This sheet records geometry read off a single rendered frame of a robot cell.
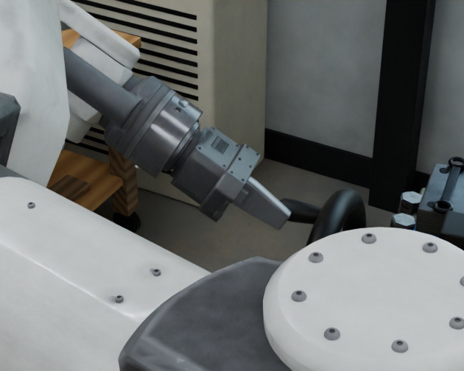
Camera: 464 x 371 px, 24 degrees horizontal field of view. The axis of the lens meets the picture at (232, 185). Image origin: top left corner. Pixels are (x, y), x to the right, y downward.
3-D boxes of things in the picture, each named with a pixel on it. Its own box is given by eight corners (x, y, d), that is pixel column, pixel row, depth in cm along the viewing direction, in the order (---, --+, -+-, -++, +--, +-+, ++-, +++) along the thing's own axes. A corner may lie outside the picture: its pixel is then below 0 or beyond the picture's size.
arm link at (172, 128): (226, 199, 123) (141, 138, 122) (273, 137, 119) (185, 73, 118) (199, 245, 111) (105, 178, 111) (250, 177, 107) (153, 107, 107)
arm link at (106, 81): (120, 168, 119) (36, 108, 119) (176, 89, 118) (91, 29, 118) (107, 174, 108) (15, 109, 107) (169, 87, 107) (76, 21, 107)
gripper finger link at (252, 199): (277, 232, 116) (230, 198, 115) (294, 210, 114) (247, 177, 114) (274, 238, 114) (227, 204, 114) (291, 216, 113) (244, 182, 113)
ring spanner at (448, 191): (449, 157, 111) (450, 154, 110) (468, 161, 110) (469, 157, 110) (430, 213, 103) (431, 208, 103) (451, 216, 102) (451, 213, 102)
